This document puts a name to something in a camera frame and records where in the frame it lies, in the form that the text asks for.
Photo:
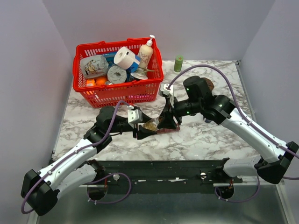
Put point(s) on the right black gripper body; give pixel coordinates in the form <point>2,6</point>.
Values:
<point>179,109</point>

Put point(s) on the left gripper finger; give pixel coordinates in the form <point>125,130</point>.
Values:
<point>143,133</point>
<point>143,117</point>

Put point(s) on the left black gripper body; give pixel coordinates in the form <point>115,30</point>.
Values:
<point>135,129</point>

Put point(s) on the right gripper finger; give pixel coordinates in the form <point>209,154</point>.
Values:
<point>166,111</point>
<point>166,121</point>

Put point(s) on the clear pill bottle yellow pills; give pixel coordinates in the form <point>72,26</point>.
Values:
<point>153,124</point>

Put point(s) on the red weekly pill organizer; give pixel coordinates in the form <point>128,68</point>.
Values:
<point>167,130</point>

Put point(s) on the green lid of bottle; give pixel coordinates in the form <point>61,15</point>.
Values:
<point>178,63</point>

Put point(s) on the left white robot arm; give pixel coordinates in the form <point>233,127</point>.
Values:
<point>41,190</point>

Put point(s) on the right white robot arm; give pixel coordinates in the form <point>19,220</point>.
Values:
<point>275,155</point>

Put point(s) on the white small pill bottle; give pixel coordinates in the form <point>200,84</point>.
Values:
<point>207,120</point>

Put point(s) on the beige jar brown lid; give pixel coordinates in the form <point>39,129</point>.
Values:
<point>210,84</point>

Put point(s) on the silver tin can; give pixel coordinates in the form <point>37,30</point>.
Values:
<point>139,74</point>

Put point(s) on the red plastic shopping basket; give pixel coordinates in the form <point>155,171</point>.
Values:
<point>131,92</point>

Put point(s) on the grey toilet paper roll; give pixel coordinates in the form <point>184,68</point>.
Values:
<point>116,75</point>

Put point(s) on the blue package in basket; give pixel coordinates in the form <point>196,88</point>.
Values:
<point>110,59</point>

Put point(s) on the orange fruit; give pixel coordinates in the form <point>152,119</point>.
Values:
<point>101,80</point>

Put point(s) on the cream pump lotion bottle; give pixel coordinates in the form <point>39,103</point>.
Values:
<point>145,53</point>

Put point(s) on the white toilet paper roll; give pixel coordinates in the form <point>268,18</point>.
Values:
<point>126,59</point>

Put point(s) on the orange small box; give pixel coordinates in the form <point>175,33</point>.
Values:
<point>90,82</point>

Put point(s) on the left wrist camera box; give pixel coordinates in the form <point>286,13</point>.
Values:
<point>134,116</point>

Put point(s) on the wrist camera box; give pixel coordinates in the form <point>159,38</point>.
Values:
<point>166,90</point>
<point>134,116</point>

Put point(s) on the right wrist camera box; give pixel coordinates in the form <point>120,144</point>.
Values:
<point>166,90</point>

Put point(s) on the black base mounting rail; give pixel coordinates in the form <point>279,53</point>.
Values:
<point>159,177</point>

